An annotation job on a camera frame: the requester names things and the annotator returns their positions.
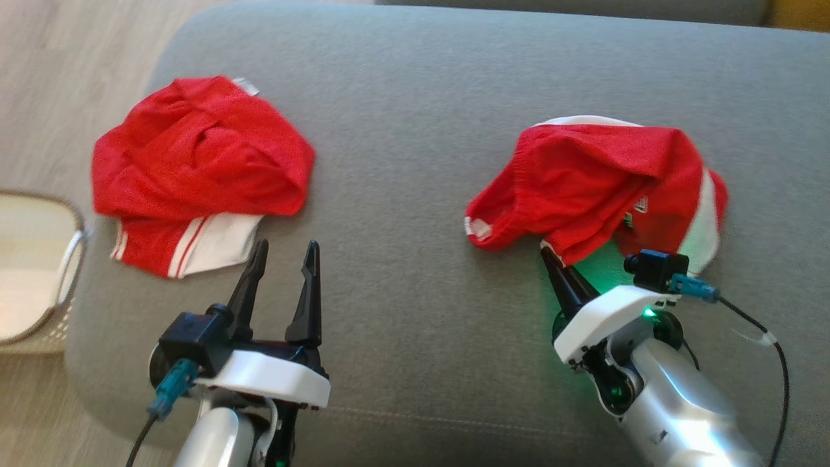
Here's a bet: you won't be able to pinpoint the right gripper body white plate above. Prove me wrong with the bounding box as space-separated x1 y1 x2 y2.
552 285 680 365

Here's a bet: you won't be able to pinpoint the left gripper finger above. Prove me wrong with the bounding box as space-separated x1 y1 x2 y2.
224 239 270 342
285 240 324 346

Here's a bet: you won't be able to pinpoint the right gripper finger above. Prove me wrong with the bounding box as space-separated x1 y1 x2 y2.
568 266 602 305
539 245 586 320

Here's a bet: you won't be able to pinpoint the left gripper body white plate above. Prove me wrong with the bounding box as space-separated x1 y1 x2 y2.
193 337 332 411

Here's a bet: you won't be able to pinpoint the red shorts white stripe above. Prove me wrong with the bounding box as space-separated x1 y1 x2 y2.
464 115 729 277

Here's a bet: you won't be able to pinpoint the red basketball jersey white sleeves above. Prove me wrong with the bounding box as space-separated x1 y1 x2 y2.
91 75 317 280

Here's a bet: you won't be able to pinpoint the large grey sofa seat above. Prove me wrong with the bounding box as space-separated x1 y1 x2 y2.
64 0 830 467

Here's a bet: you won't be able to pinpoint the white laundry basket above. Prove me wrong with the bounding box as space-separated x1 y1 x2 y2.
0 188 90 356

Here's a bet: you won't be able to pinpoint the yellow sofa back cushion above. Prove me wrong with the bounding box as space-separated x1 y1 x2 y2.
767 0 830 33

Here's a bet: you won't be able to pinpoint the right camera cable teal plug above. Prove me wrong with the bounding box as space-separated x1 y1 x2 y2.
668 272 790 467

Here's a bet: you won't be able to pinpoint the camera cable teal plug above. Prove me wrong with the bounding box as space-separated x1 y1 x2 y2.
125 358 199 467
668 272 790 467

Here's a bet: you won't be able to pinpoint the left camera cable teal plug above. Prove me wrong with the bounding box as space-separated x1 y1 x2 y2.
125 358 199 467

